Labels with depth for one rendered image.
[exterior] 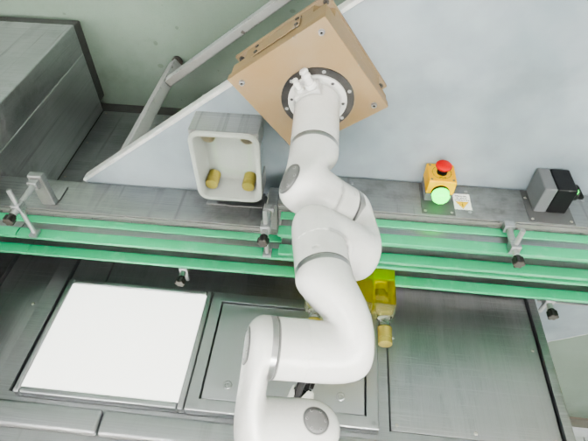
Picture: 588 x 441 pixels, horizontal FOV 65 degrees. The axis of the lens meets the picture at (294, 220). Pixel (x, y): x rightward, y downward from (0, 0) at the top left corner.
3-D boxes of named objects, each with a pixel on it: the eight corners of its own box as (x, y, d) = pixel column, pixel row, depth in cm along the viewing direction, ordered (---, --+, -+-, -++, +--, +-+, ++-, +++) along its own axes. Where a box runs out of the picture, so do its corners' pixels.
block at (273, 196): (268, 210, 131) (264, 229, 127) (267, 186, 124) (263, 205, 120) (281, 212, 131) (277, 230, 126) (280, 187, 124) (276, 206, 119)
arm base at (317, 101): (270, 75, 96) (262, 124, 86) (326, 52, 91) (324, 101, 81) (304, 129, 107) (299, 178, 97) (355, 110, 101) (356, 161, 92)
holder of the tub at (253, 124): (209, 190, 137) (203, 209, 132) (195, 110, 117) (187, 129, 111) (267, 194, 136) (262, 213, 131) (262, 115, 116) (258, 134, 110)
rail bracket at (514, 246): (497, 226, 118) (508, 268, 109) (507, 205, 112) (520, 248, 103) (513, 227, 118) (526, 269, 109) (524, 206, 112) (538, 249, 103)
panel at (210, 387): (73, 283, 139) (16, 395, 116) (69, 277, 137) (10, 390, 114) (375, 311, 134) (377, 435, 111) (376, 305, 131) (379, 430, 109)
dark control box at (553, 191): (525, 189, 124) (532, 211, 119) (536, 166, 118) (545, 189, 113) (556, 191, 124) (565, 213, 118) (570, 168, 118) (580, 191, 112)
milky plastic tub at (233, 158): (206, 178, 133) (199, 199, 127) (194, 110, 116) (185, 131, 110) (267, 182, 132) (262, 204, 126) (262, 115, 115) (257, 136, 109)
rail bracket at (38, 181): (54, 191, 139) (17, 248, 124) (31, 146, 127) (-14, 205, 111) (70, 192, 139) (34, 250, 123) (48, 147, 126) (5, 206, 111)
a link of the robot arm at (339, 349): (285, 246, 65) (291, 333, 54) (376, 258, 68) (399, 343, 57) (265, 306, 74) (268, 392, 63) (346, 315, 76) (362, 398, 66)
